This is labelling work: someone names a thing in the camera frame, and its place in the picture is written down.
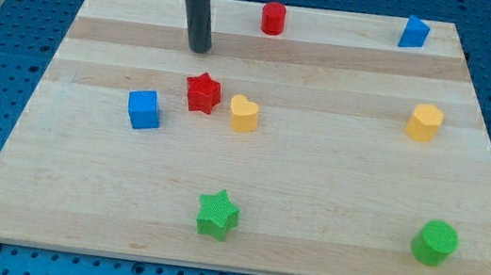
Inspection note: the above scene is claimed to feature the yellow heart block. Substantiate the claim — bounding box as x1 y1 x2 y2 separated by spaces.
230 94 260 133

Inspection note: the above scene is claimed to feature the red star block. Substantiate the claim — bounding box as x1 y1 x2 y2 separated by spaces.
187 73 221 115

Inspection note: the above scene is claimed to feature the light wooden board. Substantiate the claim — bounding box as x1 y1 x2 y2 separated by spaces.
0 0 491 275

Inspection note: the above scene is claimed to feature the green star block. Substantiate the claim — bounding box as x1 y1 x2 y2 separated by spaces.
196 189 239 242

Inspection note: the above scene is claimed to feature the blue cube block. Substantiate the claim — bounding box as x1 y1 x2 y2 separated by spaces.
127 90 160 129

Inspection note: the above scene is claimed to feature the red cylinder block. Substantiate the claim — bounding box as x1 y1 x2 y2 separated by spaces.
261 1 286 36

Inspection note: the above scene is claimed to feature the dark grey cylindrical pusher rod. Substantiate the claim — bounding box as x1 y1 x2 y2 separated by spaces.
185 0 212 54

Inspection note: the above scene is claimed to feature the yellow hexagon block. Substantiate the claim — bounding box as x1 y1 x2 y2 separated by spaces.
404 104 445 142

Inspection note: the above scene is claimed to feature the blue triangular prism block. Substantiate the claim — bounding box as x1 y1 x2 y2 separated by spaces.
398 15 431 48

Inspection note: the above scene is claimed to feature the green cylinder block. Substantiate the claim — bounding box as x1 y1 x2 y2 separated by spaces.
410 219 459 267

